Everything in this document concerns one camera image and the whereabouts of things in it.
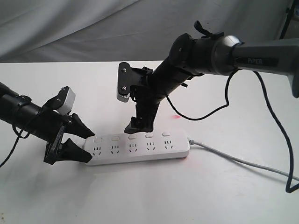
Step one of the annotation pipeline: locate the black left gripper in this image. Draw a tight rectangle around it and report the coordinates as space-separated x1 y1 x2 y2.
37 86 95 166

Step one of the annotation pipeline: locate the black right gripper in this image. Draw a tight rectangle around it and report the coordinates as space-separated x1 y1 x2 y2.
125 67 159 133

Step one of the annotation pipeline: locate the white five-outlet power strip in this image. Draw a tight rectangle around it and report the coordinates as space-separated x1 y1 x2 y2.
83 129 190 166

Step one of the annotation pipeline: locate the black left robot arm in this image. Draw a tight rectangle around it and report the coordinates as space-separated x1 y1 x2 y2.
0 84 94 165

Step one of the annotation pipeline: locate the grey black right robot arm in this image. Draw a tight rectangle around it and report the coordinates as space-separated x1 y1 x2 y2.
117 21 299 134

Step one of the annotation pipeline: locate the grey backdrop cloth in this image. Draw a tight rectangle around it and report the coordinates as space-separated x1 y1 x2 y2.
0 0 299 63

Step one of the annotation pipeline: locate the black tripod stand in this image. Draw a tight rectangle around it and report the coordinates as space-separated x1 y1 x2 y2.
279 0 299 39

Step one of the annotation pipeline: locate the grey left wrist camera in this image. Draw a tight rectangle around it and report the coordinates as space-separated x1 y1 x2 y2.
57 86 76 116

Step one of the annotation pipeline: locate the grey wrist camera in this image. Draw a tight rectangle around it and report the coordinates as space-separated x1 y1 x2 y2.
57 86 76 116
117 62 132 103

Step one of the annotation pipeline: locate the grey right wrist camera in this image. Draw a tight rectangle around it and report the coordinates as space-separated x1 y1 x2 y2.
117 62 132 103

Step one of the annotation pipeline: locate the grey power cable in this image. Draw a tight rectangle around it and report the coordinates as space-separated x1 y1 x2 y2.
186 137 299 181

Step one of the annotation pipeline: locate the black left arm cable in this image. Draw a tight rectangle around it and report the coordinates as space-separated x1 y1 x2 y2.
0 125 30 168

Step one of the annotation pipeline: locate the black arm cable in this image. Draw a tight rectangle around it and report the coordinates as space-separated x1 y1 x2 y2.
166 70 299 193
0 125 30 168

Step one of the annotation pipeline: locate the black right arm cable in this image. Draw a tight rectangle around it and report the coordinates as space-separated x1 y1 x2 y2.
166 70 299 193

